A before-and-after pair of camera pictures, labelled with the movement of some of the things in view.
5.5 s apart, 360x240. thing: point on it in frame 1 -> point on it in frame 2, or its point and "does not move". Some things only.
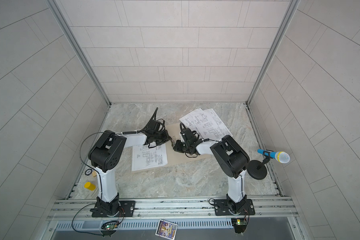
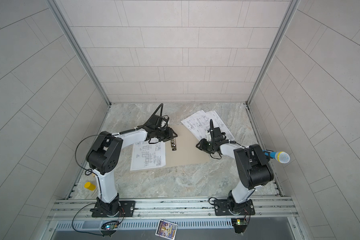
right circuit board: (239, 224) does not move
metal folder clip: (173, 141) does not move
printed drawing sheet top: (144, 157) does not move
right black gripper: (178, 147) -> (202, 146)
